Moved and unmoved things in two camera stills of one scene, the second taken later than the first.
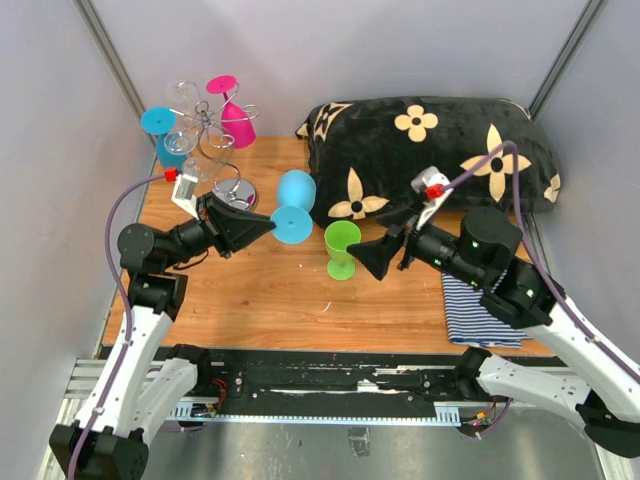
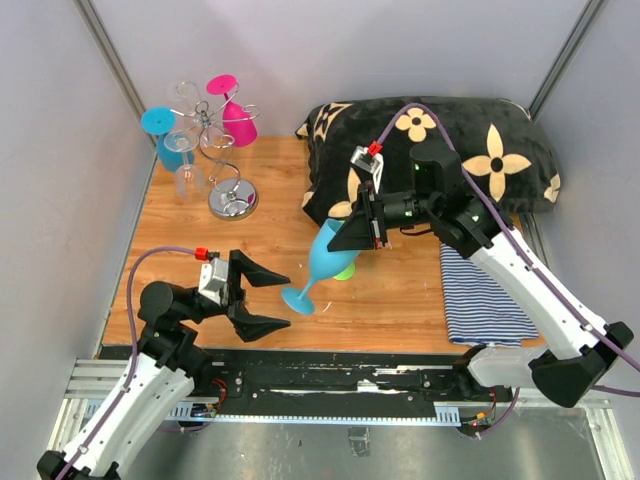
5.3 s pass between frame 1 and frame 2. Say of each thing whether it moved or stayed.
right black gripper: moved
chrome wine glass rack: stayed
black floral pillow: stayed
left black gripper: moved
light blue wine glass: moved
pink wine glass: stayed
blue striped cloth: stayed
